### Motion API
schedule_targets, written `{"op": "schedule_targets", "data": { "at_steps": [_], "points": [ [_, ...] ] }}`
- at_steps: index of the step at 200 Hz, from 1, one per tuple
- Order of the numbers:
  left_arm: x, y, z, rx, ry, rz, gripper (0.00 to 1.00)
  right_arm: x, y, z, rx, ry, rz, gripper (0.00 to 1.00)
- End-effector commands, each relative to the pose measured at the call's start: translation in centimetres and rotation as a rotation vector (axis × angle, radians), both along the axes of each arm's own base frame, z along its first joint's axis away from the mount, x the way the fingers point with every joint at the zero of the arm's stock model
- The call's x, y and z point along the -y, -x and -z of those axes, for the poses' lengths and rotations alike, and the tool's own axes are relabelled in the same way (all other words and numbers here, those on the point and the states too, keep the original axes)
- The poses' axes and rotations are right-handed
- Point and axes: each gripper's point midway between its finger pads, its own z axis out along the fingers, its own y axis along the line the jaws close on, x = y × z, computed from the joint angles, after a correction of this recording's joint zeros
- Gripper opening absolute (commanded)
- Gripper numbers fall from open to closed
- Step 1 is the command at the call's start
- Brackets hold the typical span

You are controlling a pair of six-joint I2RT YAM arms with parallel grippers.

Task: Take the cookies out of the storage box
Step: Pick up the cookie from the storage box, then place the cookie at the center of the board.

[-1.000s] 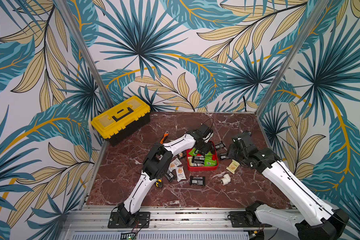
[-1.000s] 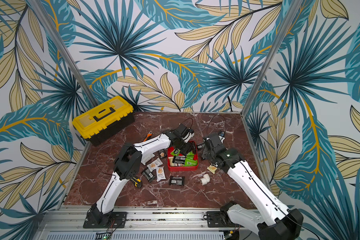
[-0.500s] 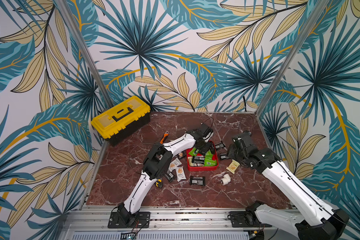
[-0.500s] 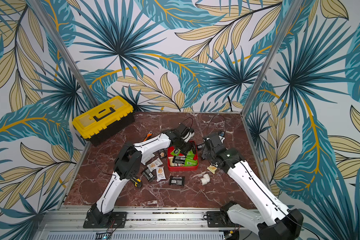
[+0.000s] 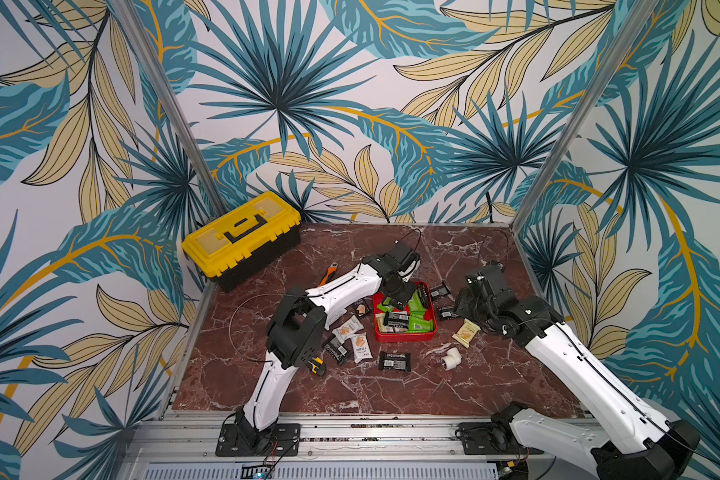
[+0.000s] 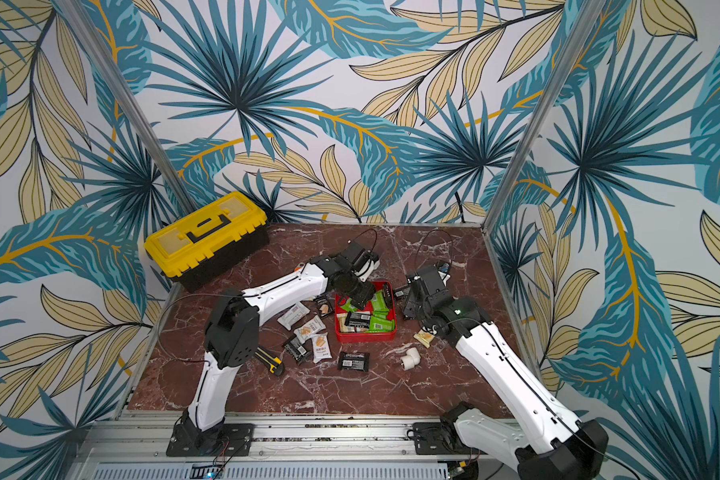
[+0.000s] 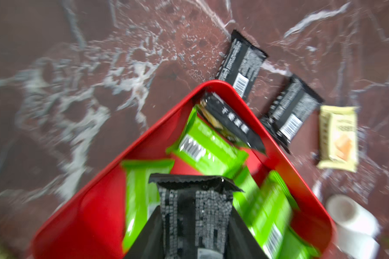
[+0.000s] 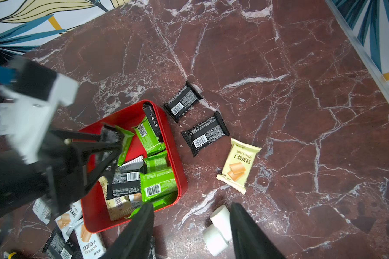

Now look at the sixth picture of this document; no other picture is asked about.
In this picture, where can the black wafer packet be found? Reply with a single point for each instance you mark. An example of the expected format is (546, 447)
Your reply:
(354, 361)

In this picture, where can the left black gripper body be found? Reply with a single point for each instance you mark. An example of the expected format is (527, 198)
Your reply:
(357, 288)

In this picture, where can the aluminium front rail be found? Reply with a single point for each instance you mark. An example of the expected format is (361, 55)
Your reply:
(281, 446)

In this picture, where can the yellow black toolbox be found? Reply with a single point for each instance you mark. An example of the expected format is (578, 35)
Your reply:
(199, 247)

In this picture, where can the cream square cookie packet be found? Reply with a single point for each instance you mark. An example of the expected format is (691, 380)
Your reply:
(424, 338)

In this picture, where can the white pipe elbow fitting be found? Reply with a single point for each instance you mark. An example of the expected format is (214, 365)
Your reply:
(410, 359)

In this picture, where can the small black drycake packet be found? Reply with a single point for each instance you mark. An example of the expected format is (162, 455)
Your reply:
(324, 306)

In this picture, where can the white drycake cookie packet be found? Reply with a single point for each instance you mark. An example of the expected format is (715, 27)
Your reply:
(320, 348)

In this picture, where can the red storage box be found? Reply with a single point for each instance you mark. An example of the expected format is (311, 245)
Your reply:
(351, 323)

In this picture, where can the yellow black utility knife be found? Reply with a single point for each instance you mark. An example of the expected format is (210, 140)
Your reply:
(271, 361)

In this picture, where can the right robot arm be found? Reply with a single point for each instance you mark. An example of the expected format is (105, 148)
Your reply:
(548, 441)

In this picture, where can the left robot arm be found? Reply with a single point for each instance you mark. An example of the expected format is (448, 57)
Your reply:
(232, 330)

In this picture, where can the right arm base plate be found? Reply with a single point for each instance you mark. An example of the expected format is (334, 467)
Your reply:
(438, 438)

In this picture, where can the black cookie packet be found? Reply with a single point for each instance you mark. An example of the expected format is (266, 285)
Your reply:
(297, 350)

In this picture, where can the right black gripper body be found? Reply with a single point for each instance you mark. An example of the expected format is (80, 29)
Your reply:
(419, 294)

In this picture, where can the green snack packet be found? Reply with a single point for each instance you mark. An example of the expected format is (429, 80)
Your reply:
(379, 325)

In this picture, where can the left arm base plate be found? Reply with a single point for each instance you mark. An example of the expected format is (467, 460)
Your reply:
(223, 439)

